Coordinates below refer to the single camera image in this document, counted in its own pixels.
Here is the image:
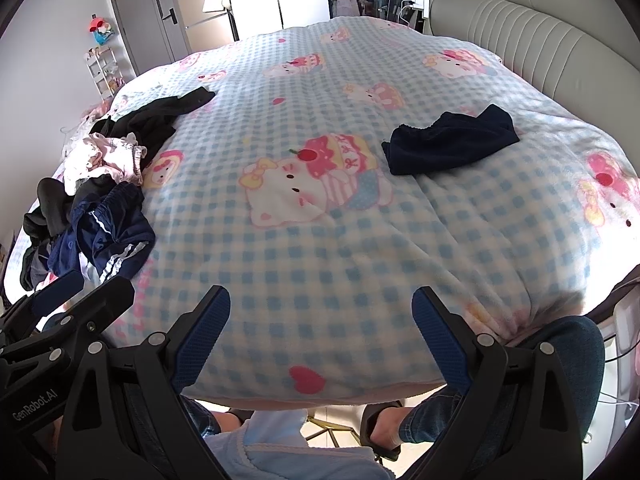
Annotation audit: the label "black cloth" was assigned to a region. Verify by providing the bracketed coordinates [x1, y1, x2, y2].
[20, 177, 76, 291]

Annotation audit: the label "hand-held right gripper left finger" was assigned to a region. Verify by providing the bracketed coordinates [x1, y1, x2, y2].
[62, 285, 233, 480]

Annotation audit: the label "person's light blue top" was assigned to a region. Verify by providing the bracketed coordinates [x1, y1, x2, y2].
[205, 407, 396, 480]

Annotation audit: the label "person's legs in jeans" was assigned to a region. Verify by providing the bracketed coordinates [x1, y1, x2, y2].
[400, 316, 606, 461]

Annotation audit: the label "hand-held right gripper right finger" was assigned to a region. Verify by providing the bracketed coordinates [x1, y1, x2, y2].
[411, 286, 586, 480]

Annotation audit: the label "pink white frilly garment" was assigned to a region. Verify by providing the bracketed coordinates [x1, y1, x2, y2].
[62, 132, 148, 196]

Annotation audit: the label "beige fridge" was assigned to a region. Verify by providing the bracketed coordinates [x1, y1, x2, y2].
[176, 0, 241, 53]

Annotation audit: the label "folded navy garment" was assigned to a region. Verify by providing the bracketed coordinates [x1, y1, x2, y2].
[381, 104, 521, 177]

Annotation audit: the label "red blue plush toy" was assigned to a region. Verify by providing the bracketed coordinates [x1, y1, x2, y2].
[89, 16, 115, 46]

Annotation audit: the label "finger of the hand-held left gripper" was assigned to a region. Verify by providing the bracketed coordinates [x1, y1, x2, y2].
[0, 276, 137, 367]
[0, 269, 86, 341]

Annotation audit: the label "blue checked printed blanket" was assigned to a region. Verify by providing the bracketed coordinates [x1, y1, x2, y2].
[30, 16, 640, 406]

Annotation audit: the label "black sandal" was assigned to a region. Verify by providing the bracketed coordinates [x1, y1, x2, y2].
[360, 402, 406, 461]

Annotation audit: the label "navy shorts with white stripes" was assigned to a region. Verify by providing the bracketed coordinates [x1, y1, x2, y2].
[47, 182, 156, 286]

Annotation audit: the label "black garment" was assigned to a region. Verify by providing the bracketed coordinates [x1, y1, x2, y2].
[107, 86, 217, 171]

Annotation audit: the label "gold stool leg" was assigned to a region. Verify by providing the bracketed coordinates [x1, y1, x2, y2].
[306, 407, 361, 448]

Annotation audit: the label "white shelf rack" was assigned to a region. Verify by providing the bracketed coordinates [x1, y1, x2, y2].
[84, 45, 126, 101]

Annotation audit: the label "grey door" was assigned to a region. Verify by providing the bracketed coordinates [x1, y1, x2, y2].
[107, 0, 191, 78]

